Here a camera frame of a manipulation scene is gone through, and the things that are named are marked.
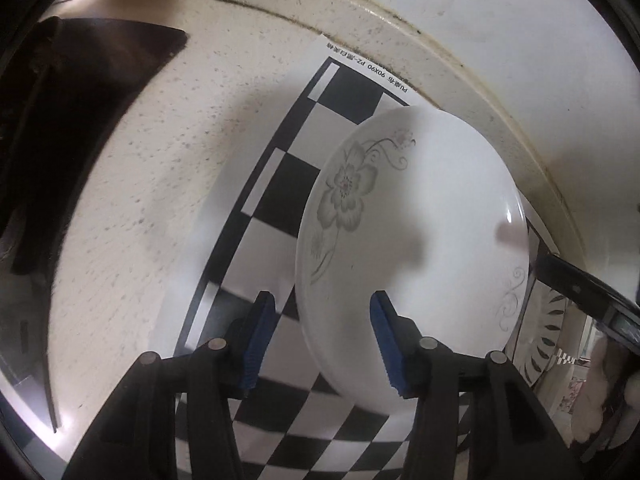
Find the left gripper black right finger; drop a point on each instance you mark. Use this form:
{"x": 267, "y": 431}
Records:
{"x": 511, "y": 434}

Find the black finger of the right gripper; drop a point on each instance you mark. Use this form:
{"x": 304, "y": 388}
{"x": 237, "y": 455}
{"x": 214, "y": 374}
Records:
{"x": 591, "y": 295}

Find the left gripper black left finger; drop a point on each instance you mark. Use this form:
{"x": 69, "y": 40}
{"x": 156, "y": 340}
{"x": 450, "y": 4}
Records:
{"x": 133, "y": 435}

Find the white plate blue leaves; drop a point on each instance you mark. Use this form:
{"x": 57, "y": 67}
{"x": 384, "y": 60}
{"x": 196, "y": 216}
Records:
{"x": 533, "y": 343}

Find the white plate grey flower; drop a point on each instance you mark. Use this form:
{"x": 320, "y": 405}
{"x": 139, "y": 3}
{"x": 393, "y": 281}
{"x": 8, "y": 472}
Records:
{"x": 418, "y": 204}

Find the black stove top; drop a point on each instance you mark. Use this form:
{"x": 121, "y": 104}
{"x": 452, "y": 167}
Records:
{"x": 62, "y": 95}

